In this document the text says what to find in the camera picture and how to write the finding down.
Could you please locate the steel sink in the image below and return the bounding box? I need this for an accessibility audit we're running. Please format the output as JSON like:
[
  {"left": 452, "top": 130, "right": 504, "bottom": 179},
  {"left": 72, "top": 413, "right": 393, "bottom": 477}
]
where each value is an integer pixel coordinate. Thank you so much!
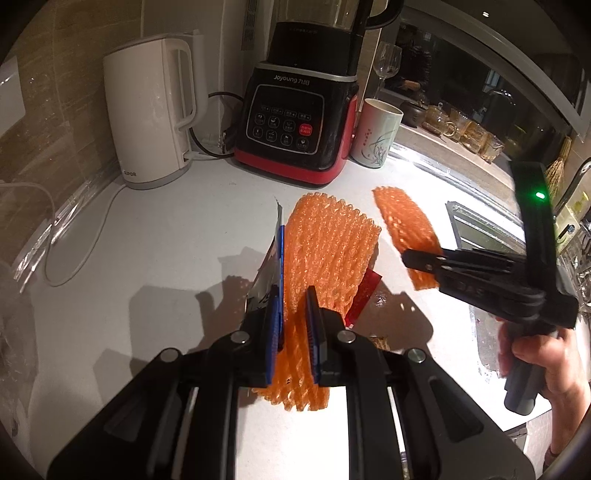
[{"left": 444, "top": 200, "right": 591, "bottom": 384}]

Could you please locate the red wrapper scrap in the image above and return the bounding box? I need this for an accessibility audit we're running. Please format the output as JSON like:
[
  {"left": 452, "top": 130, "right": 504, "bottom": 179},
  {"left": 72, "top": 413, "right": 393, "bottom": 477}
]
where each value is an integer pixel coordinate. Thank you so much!
[{"left": 344, "top": 271, "right": 383, "bottom": 329}]

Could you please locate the row of glass cups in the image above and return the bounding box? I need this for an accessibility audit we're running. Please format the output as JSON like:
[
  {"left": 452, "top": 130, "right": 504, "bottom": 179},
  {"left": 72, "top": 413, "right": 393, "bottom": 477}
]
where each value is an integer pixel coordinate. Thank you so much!
[{"left": 424, "top": 103, "right": 507, "bottom": 163}]

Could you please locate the person's right hand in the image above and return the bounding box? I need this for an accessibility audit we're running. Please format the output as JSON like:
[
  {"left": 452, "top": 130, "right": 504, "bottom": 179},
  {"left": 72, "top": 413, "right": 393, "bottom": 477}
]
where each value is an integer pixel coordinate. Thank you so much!
[{"left": 498, "top": 318, "right": 591, "bottom": 409}]

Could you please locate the white electric kettle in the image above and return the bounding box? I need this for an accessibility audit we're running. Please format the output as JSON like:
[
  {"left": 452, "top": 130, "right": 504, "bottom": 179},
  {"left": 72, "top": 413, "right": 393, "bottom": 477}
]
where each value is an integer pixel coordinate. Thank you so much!
[{"left": 102, "top": 30, "right": 209, "bottom": 191}]

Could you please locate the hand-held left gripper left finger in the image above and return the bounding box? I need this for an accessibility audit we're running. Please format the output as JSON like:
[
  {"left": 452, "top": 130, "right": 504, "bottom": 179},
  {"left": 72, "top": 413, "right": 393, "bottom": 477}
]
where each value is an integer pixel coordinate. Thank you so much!
[{"left": 46, "top": 286, "right": 285, "bottom": 480}]

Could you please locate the clear plastic wall strip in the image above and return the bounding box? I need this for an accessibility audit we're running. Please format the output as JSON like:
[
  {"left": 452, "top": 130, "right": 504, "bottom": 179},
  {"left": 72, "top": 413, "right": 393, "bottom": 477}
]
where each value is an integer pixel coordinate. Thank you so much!
[{"left": 13, "top": 152, "right": 126, "bottom": 289}]

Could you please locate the sink faucet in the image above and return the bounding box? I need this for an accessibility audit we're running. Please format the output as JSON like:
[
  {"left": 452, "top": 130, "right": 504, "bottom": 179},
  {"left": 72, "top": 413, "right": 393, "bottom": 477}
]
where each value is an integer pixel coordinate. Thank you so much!
[{"left": 553, "top": 156, "right": 591, "bottom": 220}]

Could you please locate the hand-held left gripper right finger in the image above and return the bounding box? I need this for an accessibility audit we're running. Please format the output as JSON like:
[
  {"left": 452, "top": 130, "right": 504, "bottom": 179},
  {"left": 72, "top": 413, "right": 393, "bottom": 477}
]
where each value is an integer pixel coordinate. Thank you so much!
[{"left": 307, "top": 285, "right": 537, "bottom": 480}]

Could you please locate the person's right forearm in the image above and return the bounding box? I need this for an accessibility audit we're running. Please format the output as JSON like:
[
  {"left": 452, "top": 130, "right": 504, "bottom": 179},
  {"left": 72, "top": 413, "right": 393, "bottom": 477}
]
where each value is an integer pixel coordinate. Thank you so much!
[{"left": 544, "top": 392, "right": 591, "bottom": 472}]

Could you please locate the wine glass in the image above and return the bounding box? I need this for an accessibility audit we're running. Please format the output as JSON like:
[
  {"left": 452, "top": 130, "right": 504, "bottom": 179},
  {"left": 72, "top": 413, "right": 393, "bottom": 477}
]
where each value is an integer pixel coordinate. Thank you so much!
[{"left": 372, "top": 41, "right": 403, "bottom": 100}]

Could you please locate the black and red blender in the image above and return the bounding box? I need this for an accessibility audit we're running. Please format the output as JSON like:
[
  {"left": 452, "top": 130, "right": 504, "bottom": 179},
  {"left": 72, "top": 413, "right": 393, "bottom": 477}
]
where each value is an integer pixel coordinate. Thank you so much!
[{"left": 233, "top": 0, "right": 405, "bottom": 186}]

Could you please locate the white and blue sachet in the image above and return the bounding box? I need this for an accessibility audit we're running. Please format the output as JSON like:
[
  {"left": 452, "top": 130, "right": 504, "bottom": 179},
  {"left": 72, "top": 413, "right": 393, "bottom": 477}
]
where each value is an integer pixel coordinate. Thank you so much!
[{"left": 246, "top": 198, "right": 285, "bottom": 325}]

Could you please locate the dark brown teapot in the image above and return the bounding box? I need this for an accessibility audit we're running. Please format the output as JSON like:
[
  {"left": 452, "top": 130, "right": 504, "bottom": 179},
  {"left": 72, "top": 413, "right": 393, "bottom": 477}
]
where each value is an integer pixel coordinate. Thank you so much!
[{"left": 399, "top": 99, "right": 433, "bottom": 130}]

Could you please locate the black power cable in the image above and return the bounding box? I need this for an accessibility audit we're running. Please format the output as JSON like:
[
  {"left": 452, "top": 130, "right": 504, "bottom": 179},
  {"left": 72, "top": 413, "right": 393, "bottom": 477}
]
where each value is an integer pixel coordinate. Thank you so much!
[{"left": 189, "top": 91, "right": 243, "bottom": 160}]

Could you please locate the small orange foam net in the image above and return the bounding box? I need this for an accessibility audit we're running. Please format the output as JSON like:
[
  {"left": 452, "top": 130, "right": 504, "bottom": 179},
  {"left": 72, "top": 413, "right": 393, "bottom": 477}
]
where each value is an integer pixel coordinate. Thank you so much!
[{"left": 372, "top": 185, "right": 443, "bottom": 292}]

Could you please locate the white power cable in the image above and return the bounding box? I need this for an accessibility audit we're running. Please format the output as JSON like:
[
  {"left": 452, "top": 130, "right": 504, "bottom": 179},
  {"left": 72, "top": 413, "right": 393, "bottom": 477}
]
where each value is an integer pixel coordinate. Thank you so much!
[{"left": 0, "top": 181, "right": 126, "bottom": 288}]

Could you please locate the white wall socket cover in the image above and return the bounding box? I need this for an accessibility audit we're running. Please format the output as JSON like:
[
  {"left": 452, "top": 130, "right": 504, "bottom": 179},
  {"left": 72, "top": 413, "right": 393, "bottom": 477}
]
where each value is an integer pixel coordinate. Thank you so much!
[{"left": 0, "top": 54, "right": 27, "bottom": 137}]

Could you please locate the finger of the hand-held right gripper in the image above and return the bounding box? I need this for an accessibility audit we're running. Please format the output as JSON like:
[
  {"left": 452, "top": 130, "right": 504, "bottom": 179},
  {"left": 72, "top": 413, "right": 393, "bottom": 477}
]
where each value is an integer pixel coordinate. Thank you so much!
[
  {"left": 405, "top": 263, "right": 463, "bottom": 288},
  {"left": 402, "top": 248, "right": 514, "bottom": 271}
]

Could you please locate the clear plastic bag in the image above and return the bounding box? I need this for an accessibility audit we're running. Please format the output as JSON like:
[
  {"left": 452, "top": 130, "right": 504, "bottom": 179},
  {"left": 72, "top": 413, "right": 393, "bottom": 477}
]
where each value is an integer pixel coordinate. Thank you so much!
[{"left": 0, "top": 258, "right": 38, "bottom": 421}]

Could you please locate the white cup with plant print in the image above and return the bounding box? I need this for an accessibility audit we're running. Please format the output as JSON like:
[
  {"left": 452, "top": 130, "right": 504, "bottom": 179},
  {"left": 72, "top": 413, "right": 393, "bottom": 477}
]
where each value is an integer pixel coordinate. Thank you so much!
[{"left": 353, "top": 98, "right": 404, "bottom": 169}]

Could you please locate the large orange foam net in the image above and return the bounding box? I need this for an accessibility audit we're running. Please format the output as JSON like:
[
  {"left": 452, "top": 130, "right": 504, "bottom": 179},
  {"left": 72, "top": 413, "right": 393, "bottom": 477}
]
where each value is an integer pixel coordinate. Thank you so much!
[{"left": 251, "top": 192, "right": 382, "bottom": 413}]

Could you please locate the straw brush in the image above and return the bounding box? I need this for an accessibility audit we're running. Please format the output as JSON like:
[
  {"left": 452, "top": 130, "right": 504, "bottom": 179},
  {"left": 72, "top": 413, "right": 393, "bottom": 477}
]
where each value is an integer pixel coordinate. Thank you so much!
[{"left": 544, "top": 136, "right": 574, "bottom": 205}]

